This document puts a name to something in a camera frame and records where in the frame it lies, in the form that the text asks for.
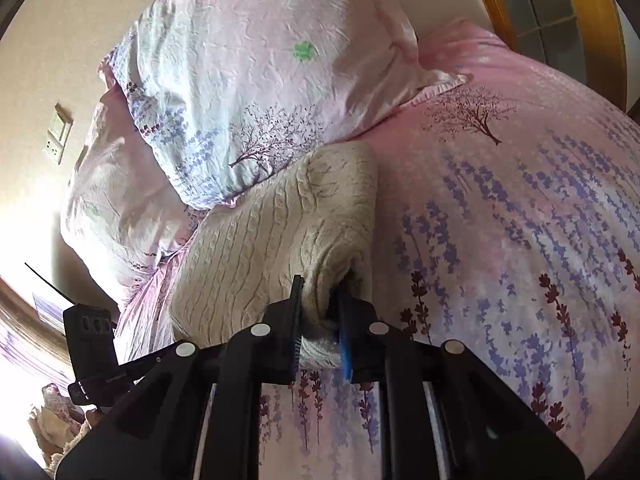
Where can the pink floral bed sheet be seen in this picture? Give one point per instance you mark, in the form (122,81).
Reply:
(507,217)

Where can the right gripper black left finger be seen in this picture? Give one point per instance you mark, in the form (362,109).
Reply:
(196,414)

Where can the wooden headboard frame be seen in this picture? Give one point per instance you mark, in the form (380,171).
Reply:
(593,41)

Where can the cream cable-knit sweater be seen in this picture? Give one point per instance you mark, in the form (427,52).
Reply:
(315,219)

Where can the dark flat screen monitor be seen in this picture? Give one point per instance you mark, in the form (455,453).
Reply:
(44,290)

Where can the white lavender print pillow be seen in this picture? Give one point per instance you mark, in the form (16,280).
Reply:
(227,93)

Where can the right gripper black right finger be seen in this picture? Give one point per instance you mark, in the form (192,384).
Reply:
(444,414)

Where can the person's left hand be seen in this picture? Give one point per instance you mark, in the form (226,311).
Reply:
(58,425)

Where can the white wall socket plate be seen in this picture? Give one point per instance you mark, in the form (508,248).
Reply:
(57,134)

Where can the pale pink floral pillow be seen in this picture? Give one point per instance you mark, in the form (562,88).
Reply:
(123,218)

